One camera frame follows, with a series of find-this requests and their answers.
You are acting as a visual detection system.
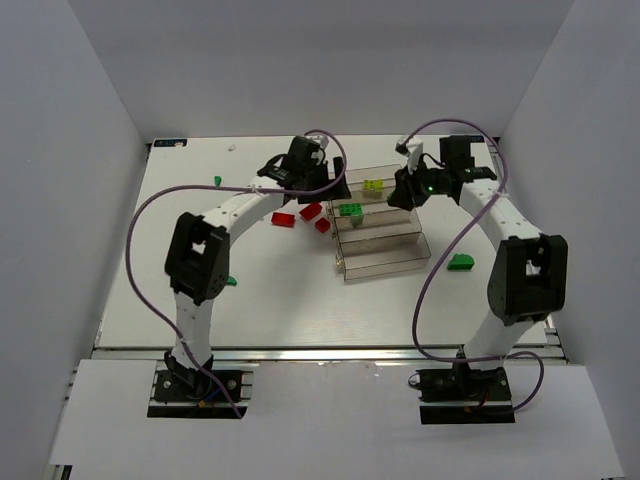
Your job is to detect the green eight-stud lego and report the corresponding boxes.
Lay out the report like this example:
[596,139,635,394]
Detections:
[339,203,363,217]

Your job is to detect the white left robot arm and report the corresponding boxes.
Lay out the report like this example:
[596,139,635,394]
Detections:
[164,130,353,386]

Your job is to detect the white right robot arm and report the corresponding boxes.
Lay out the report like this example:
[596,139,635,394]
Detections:
[387,135,568,371]

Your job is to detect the clear bin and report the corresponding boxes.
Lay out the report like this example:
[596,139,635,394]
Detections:
[336,232,431,281]
[346,164,401,203]
[330,211,423,255]
[327,198,415,229]

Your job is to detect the clear bin farthest back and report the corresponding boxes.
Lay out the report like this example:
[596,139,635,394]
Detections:
[346,164,401,203]

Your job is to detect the lime green long lego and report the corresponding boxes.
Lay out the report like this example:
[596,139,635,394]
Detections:
[362,179,385,198]

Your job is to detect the red long lego brick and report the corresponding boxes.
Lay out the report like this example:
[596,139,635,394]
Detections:
[299,202,322,222]

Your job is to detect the red small square lego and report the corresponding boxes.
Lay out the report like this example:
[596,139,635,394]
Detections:
[314,217,331,233]

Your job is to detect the red lego brick left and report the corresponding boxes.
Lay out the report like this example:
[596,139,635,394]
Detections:
[271,212,296,228]

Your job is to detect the clear bin nearest front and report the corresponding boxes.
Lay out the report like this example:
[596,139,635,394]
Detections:
[336,232,431,281]

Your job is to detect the green lego with slope right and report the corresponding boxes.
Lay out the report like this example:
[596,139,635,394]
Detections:
[447,253,475,271]

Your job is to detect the blue label sticker left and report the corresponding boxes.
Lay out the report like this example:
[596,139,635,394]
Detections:
[153,138,188,148]

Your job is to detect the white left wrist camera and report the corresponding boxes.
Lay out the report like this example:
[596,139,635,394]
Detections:
[310,134,329,150]

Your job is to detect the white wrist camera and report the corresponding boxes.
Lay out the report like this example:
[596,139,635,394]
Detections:
[310,134,329,150]
[395,137,424,172]

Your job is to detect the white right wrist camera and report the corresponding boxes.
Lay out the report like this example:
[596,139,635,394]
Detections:
[395,137,424,172]

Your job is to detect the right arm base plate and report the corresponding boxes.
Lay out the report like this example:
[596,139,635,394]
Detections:
[407,365,515,425]

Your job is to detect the aluminium table edge rail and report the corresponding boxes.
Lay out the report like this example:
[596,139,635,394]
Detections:
[92,344,566,364]

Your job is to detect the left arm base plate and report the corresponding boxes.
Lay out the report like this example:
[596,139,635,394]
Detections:
[147,368,254,420]

